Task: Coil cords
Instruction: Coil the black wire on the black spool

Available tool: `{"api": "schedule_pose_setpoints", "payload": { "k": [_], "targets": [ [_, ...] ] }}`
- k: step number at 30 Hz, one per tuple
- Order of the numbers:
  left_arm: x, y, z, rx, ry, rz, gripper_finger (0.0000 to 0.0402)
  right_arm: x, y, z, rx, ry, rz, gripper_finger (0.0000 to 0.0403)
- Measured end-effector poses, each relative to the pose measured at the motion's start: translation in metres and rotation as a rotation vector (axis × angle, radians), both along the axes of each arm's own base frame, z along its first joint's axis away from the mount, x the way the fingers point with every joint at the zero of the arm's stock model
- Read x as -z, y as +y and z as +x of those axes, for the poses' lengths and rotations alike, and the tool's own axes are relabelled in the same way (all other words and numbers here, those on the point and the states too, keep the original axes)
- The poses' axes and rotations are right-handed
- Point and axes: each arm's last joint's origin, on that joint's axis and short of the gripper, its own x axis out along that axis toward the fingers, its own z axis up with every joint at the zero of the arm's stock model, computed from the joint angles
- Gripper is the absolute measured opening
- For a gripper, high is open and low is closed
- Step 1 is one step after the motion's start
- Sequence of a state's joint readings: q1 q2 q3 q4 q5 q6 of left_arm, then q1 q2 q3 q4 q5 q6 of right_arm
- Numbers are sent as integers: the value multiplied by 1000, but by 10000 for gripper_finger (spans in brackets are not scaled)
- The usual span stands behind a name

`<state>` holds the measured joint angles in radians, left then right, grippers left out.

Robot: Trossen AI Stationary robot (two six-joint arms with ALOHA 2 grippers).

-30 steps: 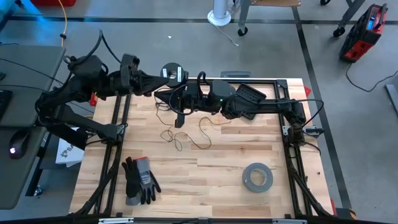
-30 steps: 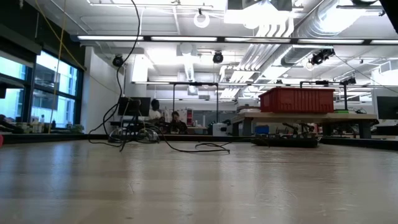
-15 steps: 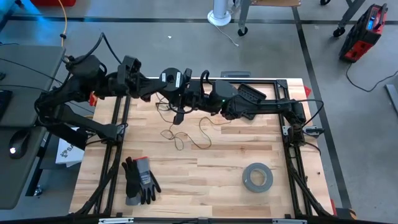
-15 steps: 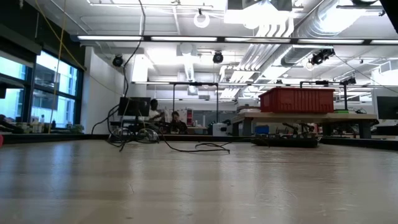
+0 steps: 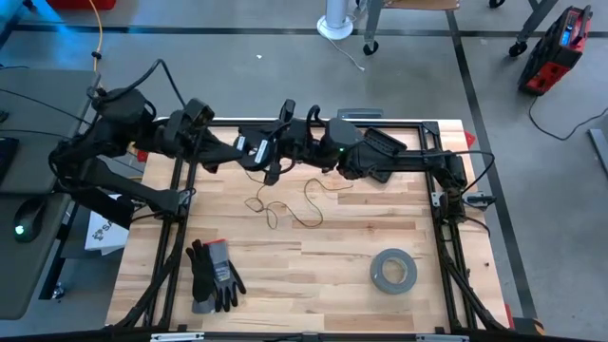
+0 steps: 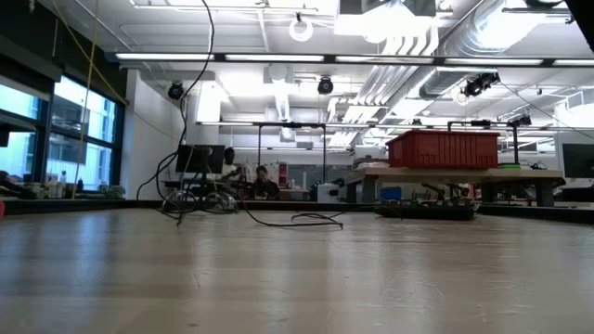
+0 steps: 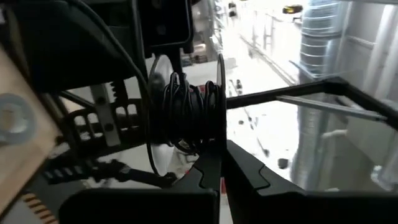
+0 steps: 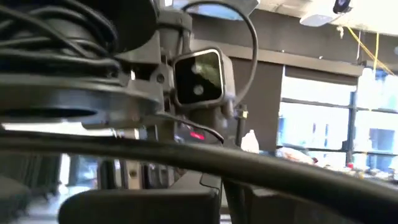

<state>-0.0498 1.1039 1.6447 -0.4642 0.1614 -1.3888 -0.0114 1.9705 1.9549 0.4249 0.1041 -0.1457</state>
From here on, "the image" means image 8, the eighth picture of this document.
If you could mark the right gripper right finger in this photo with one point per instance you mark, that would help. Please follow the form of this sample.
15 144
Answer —
280 211

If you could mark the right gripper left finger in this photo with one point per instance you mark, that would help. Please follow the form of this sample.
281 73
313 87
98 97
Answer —
140 208

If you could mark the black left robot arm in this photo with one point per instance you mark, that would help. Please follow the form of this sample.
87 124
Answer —
208 123

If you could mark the clear plastic bag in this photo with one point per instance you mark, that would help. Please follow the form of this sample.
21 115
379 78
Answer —
295 155

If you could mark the white bag red rings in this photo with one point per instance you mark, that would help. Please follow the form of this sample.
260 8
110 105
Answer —
249 142

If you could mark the black monitor pole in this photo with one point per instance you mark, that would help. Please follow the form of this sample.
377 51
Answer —
241 124

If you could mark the white ceiling lamp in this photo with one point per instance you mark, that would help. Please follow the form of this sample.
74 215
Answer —
323 14

